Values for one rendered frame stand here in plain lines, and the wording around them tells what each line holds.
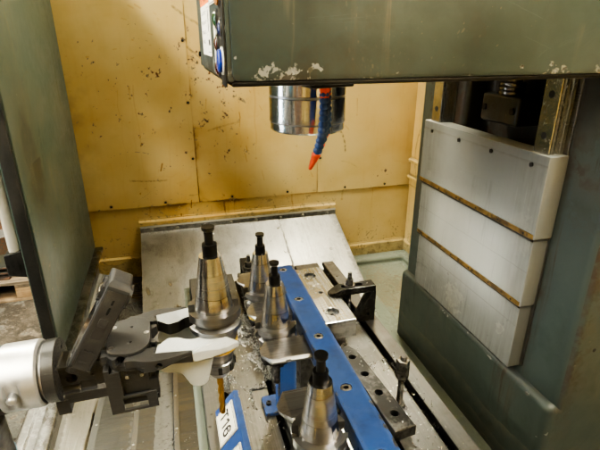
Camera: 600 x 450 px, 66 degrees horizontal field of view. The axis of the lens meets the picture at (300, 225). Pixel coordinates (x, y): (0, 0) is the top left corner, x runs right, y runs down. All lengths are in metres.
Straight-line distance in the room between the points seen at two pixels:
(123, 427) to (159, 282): 0.72
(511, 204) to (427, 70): 0.48
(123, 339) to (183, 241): 1.49
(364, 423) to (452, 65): 0.51
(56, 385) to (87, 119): 1.51
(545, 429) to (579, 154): 0.61
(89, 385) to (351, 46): 0.54
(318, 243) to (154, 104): 0.90
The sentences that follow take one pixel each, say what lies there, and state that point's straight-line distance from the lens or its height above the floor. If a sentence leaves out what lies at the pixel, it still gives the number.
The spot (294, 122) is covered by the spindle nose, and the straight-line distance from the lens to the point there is 0.93.
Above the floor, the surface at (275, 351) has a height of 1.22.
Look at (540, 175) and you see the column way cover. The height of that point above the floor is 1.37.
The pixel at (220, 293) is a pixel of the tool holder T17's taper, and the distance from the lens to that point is 0.54.
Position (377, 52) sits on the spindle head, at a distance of 0.69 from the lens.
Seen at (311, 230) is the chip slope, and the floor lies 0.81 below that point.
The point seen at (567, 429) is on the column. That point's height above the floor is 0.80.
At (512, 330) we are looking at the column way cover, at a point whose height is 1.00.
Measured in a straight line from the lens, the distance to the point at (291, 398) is 0.61.
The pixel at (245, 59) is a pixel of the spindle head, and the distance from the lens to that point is 0.64.
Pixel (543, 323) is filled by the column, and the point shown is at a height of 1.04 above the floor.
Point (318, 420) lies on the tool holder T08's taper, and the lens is 0.53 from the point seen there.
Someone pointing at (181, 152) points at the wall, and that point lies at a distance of 2.01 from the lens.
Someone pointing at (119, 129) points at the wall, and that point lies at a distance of 2.00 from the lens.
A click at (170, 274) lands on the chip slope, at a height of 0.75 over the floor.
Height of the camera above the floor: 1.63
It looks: 22 degrees down
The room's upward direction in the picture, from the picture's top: straight up
